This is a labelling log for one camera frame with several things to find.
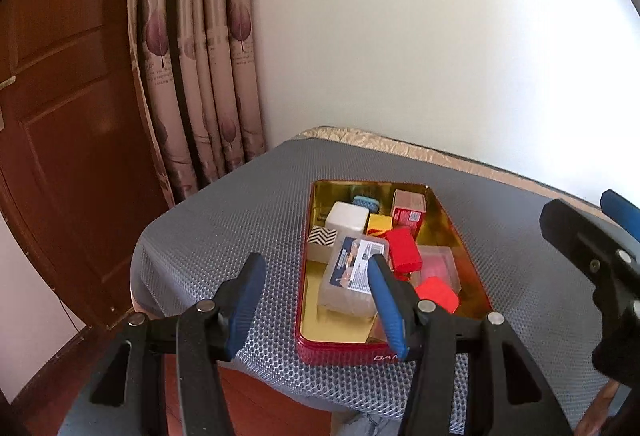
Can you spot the black white chevron box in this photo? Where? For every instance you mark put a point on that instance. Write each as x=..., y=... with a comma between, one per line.
x=322, y=237

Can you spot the person's jeans leg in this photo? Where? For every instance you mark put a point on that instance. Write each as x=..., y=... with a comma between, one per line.
x=370, y=423

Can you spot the yellow box with red stripes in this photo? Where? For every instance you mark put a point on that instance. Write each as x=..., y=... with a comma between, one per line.
x=378, y=223

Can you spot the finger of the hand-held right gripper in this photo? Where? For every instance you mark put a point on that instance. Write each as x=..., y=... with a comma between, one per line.
x=580, y=236
x=620, y=211

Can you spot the red printed carton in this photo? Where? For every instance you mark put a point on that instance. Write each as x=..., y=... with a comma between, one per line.
x=407, y=211

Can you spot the brown wooden door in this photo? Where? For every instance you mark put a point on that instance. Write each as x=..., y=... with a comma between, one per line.
x=65, y=140

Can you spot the beige leaf-print curtain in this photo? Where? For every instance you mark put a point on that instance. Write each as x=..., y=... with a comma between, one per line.
x=200, y=90

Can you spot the clear case with pink insert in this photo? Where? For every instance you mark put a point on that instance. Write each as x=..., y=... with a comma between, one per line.
x=440, y=266

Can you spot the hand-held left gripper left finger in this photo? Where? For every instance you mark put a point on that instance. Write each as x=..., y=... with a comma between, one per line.
x=245, y=306

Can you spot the clear case with printed label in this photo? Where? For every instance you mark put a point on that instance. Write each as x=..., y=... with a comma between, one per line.
x=345, y=276

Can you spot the red tin with gold interior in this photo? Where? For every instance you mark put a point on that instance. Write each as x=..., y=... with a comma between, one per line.
x=330, y=331

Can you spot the person's right forearm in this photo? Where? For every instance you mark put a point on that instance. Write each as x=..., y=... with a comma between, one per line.
x=600, y=408

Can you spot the small blue item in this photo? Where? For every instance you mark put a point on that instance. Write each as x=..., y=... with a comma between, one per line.
x=365, y=202

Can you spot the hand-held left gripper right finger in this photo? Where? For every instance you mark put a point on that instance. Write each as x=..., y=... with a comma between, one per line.
x=385, y=306

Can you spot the orange-red box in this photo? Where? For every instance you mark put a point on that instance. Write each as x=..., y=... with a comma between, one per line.
x=437, y=296

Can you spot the beige patterned tablecloth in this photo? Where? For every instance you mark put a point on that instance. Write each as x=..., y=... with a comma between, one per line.
x=400, y=143

